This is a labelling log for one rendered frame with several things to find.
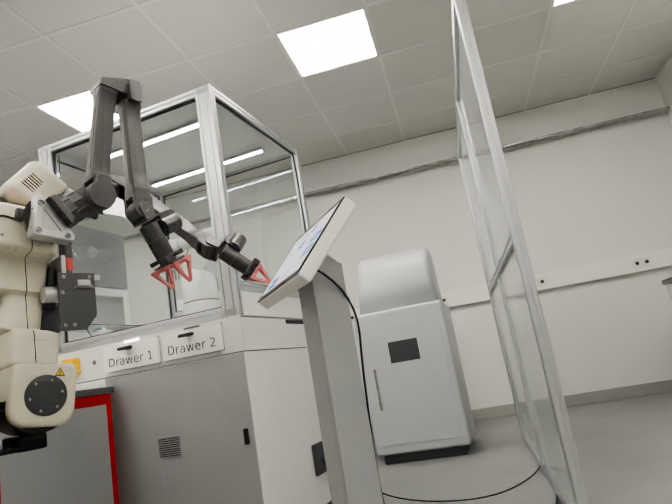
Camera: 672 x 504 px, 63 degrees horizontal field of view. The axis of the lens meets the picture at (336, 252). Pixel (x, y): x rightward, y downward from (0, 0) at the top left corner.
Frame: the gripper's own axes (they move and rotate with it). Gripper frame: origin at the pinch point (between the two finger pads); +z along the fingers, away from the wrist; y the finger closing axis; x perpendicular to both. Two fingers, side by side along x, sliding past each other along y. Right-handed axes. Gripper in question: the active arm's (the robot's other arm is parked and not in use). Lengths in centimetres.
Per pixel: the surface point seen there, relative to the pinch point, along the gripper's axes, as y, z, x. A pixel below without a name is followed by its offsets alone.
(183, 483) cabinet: 54, 19, 74
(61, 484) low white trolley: 51, -21, 94
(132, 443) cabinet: 70, -6, 71
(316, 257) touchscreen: -38.6, 4.9, -2.3
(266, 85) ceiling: 167, -62, -181
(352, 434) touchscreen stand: -20, 47, 34
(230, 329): 33.5, 0.4, 15.4
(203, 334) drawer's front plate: 40.1, -7.4, 21.7
